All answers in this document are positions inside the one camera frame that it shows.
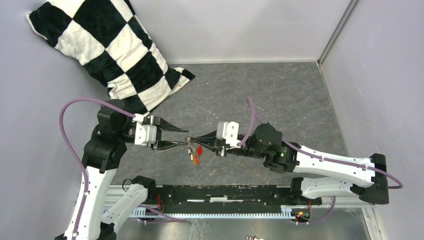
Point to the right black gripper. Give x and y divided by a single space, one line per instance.
210 141

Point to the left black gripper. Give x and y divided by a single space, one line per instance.
164 144

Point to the red key tag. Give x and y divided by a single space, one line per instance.
199 150

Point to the yellow key tag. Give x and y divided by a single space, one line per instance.
195 159

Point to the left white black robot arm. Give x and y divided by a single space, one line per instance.
101 158

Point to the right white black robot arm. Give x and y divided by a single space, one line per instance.
339 175

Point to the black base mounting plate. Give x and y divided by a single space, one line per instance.
226 199

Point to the black white checkered pillow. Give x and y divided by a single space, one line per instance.
109 41

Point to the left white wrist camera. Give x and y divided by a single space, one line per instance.
145 132

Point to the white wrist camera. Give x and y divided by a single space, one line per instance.
228 132
145 132

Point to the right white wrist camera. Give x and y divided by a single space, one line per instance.
228 132

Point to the slotted white cable duct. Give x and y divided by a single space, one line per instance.
286 213

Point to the corner aluminium post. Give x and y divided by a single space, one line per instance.
337 31

